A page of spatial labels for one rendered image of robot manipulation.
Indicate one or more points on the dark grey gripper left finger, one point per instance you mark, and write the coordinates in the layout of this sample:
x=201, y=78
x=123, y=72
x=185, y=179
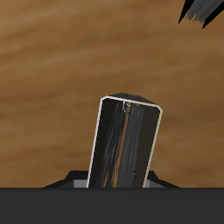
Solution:
x=71, y=181

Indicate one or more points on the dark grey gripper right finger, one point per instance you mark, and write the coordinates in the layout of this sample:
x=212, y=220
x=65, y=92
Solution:
x=156, y=181

